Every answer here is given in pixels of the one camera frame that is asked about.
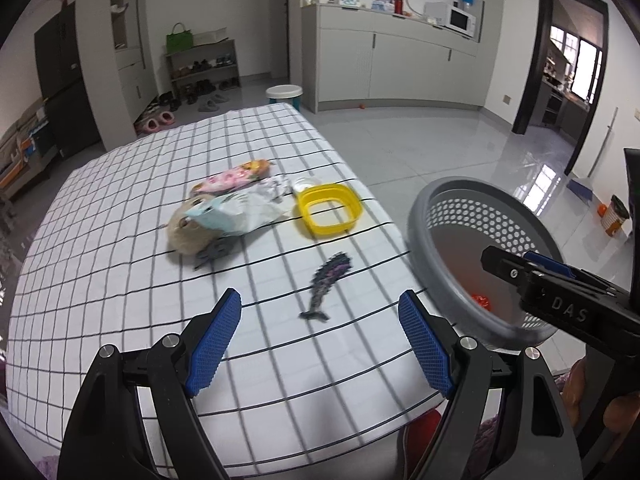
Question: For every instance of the patterned waste bin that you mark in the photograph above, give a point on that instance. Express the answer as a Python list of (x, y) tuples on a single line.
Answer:
[(616, 215)]

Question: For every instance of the purple fuzzy cloth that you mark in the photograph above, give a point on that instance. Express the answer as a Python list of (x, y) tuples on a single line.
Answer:
[(45, 466)]

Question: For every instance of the white black checked tablecloth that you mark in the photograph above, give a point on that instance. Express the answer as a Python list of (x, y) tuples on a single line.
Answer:
[(125, 260)]

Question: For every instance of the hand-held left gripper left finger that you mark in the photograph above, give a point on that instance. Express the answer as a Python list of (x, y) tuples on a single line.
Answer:
[(215, 345)]

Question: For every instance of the beige plush ball toy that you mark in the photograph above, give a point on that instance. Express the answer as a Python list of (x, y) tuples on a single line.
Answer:
[(185, 237)]

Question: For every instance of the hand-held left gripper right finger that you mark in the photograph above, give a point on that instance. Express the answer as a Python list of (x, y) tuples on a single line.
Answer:
[(425, 345)]

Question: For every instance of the red plastic item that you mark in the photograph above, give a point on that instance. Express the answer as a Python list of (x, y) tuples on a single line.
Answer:
[(481, 301)]

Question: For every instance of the blue white plastic wrapper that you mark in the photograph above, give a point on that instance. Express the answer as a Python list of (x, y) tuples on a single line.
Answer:
[(235, 212)]

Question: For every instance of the white stool with teal legs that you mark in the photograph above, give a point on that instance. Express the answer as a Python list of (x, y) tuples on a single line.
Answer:
[(284, 94)]

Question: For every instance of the grey slippers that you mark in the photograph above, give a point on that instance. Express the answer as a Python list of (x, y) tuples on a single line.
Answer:
[(212, 104)]

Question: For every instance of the white microwave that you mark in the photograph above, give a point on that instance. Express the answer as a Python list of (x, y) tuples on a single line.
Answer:
[(460, 20)]

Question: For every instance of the grey shoe rack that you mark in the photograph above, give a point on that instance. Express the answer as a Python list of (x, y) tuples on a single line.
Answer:
[(202, 67)]

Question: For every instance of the crumpled silver wrapper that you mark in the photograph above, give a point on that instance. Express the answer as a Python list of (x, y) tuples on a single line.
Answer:
[(274, 187)]

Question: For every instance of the yellow plastic lid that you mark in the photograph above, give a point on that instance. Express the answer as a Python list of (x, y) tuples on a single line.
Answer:
[(350, 210)]

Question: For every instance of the green handbag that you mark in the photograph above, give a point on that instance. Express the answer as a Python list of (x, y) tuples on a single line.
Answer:
[(179, 37)]

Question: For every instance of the dark door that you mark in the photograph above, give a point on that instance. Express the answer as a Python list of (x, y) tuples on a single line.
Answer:
[(65, 85)]

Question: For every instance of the grey perforated plastic basket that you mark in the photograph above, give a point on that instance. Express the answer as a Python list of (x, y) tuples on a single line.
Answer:
[(450, 240)]

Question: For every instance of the white box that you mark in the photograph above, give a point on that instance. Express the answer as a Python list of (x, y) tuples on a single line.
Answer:
[(210, 37)]

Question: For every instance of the clear plastic cup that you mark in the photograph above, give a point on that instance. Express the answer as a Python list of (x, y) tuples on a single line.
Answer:
[(305, 184)]

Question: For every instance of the grey cabinet counter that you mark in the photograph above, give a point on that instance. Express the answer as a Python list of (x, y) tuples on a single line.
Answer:
[(390, 65)]

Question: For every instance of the blue dustpan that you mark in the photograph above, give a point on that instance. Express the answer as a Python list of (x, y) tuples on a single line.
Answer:
[(580, 189)]

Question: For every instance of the black door frame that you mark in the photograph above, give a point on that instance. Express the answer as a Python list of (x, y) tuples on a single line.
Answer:
[(590, 85)]

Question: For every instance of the tissue box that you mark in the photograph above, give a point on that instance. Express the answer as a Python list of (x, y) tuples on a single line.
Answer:
[(350, 0)]

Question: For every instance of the person's right hand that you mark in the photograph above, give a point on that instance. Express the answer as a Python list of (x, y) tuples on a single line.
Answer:
[(575, 385)]

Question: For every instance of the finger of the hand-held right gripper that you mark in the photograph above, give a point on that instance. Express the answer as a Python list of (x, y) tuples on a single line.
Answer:
[(502, 262), (547, 261)]

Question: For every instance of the white built-in shelf unit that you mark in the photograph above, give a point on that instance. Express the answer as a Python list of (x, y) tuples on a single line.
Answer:
[(120, 60)]

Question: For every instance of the pink slippers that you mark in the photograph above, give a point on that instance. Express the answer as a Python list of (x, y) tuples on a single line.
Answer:
[(159, 121)]

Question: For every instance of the pink snack wrapper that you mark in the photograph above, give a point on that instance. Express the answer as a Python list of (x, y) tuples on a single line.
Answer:
[(230, 179)]

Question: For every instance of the dark bead fish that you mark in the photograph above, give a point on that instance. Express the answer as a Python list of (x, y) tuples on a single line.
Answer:
[(327, 280)]

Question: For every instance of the red stool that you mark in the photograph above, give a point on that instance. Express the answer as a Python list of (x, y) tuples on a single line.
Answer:
[(425, 430)]

